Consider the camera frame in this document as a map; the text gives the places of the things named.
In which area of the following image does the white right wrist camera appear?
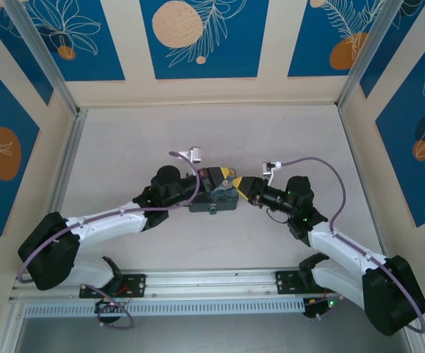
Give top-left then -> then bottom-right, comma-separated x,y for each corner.
260,160 -> 282,177

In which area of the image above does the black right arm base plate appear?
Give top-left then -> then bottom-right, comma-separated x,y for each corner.
275,270 -> 340,295

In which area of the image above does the aluminium table edge rail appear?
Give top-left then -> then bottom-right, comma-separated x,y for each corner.
46,108 -> 88,221
337,104 -> 388,258

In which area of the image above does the long aluminium base rail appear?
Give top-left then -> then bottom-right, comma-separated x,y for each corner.
8,265 -> 418,303

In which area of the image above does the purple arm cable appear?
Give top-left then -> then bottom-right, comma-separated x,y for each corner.
18,149 -> 201,329
280,157 -> 425,334

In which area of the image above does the black left controller board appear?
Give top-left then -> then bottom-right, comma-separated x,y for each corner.
93,298 -> 127,314

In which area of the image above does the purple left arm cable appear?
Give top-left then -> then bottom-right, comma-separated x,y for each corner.
18,149 -> 201,329

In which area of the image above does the black controller board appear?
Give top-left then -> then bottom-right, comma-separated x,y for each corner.
303,296 -> 342,320
93,298 -> 127,314

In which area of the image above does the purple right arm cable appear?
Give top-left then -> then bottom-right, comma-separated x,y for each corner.
280,157 -> 425,334

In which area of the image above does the aluminium frame post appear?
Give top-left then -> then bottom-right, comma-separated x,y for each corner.
337,0 -> 396,110
3,0 -> 81,115

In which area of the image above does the black right controller board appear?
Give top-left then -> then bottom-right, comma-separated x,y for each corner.
303,296 -> 342,320

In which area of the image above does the white slotted cable duct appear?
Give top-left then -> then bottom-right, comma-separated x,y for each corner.
23,298 -> 306,318

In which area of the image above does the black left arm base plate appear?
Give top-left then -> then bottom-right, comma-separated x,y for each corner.
79,273 -> 147,299

